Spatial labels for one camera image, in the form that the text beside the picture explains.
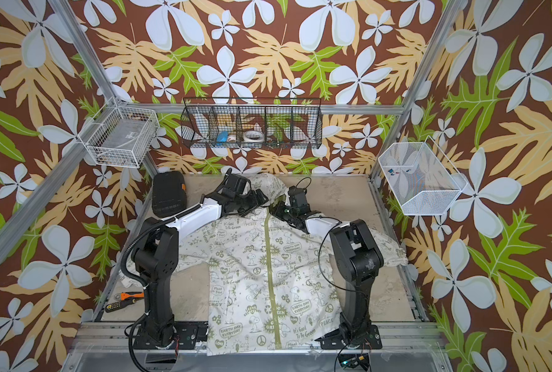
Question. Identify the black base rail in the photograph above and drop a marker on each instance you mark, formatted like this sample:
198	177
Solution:
185	335

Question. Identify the white green printed jacket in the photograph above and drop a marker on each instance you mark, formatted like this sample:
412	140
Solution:
271	286

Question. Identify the black wire basket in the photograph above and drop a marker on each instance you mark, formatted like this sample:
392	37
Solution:
285	123

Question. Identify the white mesh basket right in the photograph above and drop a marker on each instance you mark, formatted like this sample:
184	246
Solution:
423	180

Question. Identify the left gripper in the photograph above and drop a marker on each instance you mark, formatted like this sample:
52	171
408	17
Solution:
255	202

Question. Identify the orange adjustable wrench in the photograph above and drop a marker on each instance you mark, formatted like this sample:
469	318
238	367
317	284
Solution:
129	295

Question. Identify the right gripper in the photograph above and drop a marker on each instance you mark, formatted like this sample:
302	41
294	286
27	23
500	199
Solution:
277	212

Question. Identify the black plastic case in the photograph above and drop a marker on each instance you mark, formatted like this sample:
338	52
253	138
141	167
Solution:
168	194

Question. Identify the blue object in basket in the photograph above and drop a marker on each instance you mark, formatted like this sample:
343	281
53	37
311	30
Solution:
222	137

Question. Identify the white tape roll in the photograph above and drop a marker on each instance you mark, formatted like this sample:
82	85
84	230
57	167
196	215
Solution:
253	136

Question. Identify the white wire basket left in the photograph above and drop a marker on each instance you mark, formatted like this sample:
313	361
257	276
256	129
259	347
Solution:
121	136

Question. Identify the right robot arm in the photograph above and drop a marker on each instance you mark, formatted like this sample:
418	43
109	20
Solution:
358	260

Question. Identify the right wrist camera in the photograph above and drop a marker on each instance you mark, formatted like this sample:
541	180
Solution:
297	197

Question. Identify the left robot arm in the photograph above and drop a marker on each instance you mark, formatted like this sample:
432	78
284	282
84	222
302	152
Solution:
152	257

